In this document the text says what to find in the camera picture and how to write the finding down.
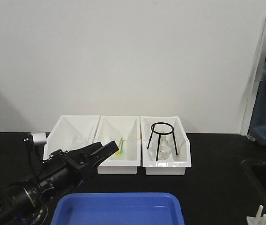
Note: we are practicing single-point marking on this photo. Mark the left white storage bin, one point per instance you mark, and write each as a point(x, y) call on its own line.
point(69, 126)

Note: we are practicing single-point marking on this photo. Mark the blue plastic tray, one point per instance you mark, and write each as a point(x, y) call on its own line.
point(138, 208)

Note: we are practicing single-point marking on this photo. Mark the black wire tripod stand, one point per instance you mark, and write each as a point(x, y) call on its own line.
point(161, 128)

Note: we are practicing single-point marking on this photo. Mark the glass beaker in middle bin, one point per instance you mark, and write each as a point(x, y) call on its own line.
point(125, 149)

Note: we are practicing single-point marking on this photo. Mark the right white storage bin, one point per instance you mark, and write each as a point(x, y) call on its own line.
point(176, 164)

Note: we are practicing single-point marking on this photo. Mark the middle white storage bin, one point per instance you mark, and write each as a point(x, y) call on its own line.
point(111, 128)

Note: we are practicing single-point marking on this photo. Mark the white storage bin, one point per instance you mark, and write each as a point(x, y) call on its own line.
point(69, 126)
point(111, 128)
point(176, 164)

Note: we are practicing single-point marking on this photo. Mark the glass alcohol lamp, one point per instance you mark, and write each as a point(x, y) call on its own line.
point(162, 149)

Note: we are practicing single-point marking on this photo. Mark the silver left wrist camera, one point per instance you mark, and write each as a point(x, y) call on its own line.
point(35, 142)

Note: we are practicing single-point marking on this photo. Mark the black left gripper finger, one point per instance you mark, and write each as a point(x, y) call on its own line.
point(105, 152)
point(87, 152)

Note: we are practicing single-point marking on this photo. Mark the yellow green plastic spatulas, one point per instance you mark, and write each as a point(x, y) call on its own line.
point(120, 146)

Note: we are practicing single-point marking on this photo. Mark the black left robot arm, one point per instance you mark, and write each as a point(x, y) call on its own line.
point(22, 202)

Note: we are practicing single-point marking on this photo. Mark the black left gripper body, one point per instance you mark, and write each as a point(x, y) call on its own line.
point(65, 170)

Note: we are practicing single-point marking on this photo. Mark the glassware in left bin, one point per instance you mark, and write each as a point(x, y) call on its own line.
point(75, 143)

